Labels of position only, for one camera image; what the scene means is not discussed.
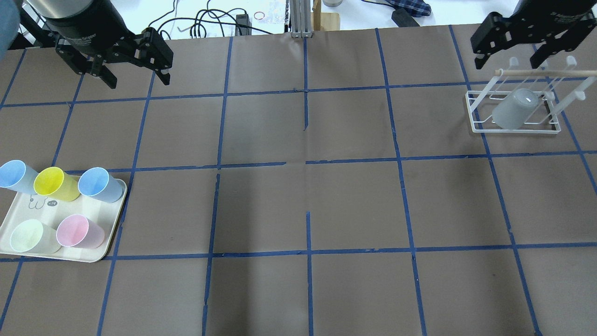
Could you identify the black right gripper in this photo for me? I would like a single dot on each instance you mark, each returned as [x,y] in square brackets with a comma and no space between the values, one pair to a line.
[536,25]

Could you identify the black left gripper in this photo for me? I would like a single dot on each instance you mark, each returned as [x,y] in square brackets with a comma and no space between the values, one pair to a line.
[86,32]

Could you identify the grey plastic cup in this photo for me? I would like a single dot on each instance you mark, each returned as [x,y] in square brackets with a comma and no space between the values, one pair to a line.
[515,109]

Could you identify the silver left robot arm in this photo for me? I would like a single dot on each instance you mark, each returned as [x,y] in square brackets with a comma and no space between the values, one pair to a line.
[79,62]

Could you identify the light blue cup middle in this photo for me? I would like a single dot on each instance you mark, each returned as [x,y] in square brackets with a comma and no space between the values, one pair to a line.
[98,184]

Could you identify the light blue cup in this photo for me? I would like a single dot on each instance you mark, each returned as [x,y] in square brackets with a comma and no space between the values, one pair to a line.
[16,175]
[98,184]

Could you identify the yellow plastic cup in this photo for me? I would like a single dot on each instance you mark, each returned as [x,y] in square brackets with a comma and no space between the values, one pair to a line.
[54,183]

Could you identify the light blue cup far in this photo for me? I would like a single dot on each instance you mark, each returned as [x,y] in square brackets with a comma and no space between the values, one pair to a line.
[16,175]

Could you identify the pink plastic cup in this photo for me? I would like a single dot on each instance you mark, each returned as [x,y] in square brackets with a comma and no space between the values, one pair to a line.
[79,232]

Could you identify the pale green plastic cup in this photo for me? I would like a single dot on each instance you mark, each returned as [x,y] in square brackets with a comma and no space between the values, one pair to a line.
[33,236]

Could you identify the wooden dowel on rack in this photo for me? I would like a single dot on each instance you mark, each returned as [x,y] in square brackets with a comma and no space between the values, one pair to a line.
[547,73]

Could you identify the blue plaid folded umbrella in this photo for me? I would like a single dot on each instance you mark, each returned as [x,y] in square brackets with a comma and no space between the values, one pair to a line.
[415,8]

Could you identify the black power adapter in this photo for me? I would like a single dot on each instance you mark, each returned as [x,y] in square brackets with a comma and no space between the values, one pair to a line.
[403,19]

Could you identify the beige plastic tray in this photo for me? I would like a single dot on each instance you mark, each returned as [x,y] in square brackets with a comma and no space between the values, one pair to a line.
[51,212]

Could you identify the wooden mug tree stand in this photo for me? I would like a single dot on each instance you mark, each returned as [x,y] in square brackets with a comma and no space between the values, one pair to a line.
[323,21]

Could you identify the white wire cup rack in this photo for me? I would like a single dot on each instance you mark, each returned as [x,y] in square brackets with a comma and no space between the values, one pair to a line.
[545,120]

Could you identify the aluminium frame post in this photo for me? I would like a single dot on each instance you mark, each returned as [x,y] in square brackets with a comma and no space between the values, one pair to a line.
[300,25]

